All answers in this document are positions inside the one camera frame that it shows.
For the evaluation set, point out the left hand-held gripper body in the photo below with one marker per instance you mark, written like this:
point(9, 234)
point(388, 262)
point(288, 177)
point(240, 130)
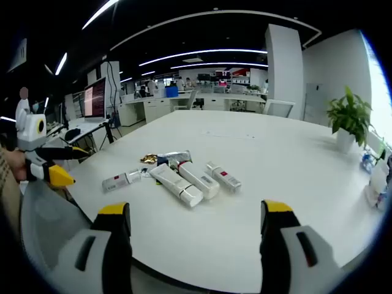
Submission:
point(30, 128)

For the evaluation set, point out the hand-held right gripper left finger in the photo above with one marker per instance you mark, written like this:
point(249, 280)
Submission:
point(92, 263)

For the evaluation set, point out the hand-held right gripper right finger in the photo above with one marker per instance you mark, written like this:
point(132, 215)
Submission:
point(294, 263)

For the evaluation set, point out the small skincare bottle red label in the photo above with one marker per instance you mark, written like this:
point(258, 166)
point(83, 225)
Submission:
point(223, 177)
point(118, 182)

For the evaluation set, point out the small clear skincare sachet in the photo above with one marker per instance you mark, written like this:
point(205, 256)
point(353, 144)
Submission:
point(144, 172)

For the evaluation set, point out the gold foil skincare sachet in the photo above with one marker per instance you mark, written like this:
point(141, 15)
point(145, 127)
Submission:
point(148, 159)

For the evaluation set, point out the green skincare sachet pack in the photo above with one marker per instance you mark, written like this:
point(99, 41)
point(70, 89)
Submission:
point(176, 156)

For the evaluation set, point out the white skincare tube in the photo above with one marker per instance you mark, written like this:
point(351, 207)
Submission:
point(176, 185)

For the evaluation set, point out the skincare pump bottle red collar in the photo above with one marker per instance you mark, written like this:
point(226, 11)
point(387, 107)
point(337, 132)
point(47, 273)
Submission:
point(199, 180)

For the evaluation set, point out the blue storage box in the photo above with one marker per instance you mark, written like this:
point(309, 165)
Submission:
point(172, 91)

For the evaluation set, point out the person's left hand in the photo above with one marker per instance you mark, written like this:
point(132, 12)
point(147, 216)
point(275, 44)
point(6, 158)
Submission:
point(16, 165)

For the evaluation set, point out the black pouch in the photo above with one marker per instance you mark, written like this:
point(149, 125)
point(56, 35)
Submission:
point(73, 133)

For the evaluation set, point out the white side desk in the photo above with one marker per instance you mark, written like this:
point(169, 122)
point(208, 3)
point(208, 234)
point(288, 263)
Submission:
point(82, 127)

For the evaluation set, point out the person's beige printed shirt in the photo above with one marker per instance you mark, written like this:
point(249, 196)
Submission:
point(6, 190)

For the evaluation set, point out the silver computer monitor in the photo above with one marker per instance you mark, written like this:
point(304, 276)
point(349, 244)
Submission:
point(95, 98)

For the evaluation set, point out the ceiling air conditioner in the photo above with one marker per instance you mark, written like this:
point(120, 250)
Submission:
point(18, 55)

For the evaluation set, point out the blue and white packets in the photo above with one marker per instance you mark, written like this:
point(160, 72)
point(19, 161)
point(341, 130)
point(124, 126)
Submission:
point(378, 183)

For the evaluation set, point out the black stool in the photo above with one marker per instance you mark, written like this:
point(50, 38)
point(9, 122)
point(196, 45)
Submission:
point(199, 103)

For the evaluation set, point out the white chair back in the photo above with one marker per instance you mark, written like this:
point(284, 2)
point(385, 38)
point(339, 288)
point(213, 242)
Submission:
point(280, 108)

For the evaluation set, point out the potted green plant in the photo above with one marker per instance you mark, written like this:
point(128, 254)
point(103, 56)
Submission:
point(349, 116)

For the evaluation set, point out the white office counter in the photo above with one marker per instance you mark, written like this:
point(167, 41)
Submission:
point(214, 102)

